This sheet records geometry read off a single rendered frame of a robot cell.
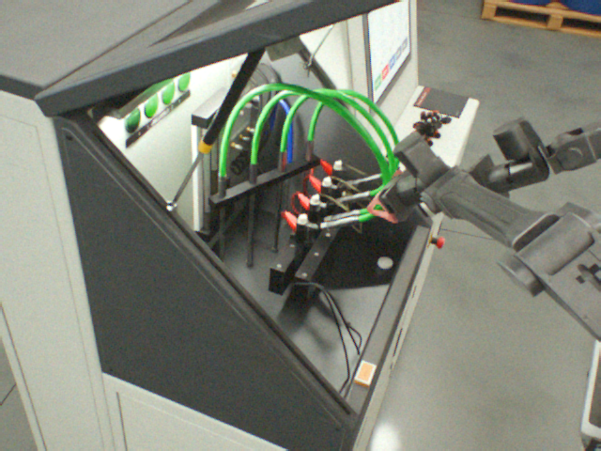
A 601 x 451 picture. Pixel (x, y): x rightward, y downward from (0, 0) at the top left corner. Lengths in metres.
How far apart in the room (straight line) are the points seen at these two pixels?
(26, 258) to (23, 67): 0.42
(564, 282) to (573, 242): 0.04
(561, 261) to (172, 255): 0.64
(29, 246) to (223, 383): 0.46
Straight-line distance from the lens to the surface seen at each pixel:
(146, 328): 1.27
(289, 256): 1.47
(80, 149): 1.06
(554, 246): 0.72
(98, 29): 1.22
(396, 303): 1.45
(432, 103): 2.19
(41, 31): 1.22
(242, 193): 1.45
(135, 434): 1.64
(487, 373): 2.66
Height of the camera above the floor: 1.98
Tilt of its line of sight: 40 degrees down
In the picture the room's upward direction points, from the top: 7 degrees clockwise
